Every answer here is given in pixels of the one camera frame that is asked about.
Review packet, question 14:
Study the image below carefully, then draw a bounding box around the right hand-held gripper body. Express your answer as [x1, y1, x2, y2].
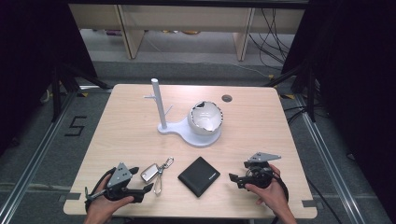
[244, 151, 282, 190]

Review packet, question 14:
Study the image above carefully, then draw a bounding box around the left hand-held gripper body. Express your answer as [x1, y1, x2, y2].
[85, 161, 146, 204]

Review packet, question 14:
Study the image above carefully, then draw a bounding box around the silver car key with keyring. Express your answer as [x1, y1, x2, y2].
[140, 156, 175, 197]

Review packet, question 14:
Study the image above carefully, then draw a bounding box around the black leather wallet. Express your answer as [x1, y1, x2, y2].
[177, 156, 221, 199]

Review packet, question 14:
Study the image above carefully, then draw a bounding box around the person's right hand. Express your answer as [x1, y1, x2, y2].
[244, 163, 290, 217]

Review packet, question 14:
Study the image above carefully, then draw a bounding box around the person's left hand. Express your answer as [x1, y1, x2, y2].
[86, 175, 135, 220]

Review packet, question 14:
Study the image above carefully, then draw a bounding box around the white key stand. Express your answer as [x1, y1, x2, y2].
[143, 77, 223, 148]

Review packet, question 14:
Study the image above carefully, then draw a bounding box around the black metal stand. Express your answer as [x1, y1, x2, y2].
[50, 61, 114, 123]
[263, 59, 318, 123]

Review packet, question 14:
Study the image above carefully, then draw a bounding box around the black curtain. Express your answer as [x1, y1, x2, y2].
[280, 0, 396, 216]
[0, 0, 98, 155]

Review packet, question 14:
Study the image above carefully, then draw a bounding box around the light wooden desk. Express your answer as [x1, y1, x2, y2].
[68, 4, 306, 63]

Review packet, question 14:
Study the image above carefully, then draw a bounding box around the black gripper strap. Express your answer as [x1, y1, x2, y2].
[272, 171, 290, 203]
[84, 167, 117, 214]

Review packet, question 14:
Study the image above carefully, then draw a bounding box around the black floor cable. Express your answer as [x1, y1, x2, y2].
[305, 177, 345, 224]

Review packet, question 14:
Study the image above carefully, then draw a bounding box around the aluminium floor rail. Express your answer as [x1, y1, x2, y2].
[0, 91, 78, 224]
[294, 93, 363, 224]

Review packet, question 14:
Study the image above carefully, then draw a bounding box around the bundle of black cables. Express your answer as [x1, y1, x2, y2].
[247, 7, 295, 71]

